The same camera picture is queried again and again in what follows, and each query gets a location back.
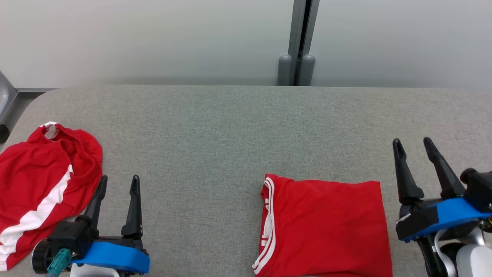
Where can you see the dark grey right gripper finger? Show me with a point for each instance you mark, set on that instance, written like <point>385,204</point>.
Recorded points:
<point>407,181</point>
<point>446,177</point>

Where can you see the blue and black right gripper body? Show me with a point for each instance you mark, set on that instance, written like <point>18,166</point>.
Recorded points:
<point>449,215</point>

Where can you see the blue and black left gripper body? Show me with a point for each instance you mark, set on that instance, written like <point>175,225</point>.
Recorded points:
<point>115,256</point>

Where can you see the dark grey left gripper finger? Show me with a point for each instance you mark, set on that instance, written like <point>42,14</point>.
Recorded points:
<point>97,207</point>
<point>134,211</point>

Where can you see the red shorts with white stripe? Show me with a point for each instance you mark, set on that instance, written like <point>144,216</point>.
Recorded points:
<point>34,177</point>

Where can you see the red shirt with white trim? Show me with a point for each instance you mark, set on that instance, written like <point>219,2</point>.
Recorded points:
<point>330,227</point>

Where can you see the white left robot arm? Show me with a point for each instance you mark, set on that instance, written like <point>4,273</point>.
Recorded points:
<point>92,272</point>

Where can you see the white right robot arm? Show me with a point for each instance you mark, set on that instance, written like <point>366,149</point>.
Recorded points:
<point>474,261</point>

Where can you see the black caster wheel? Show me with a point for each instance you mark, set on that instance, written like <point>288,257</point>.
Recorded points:
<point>3,134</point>

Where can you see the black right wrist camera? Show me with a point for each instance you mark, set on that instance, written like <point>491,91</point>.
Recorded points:
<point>480,188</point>

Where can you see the grey metal frame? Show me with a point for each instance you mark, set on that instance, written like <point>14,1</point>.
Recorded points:
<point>5,96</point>

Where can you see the grey rounded post foot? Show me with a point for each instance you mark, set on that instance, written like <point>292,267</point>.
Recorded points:
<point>285,71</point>
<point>308,71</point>

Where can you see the grey metal wall post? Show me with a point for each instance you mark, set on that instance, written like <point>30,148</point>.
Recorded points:
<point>303,27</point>

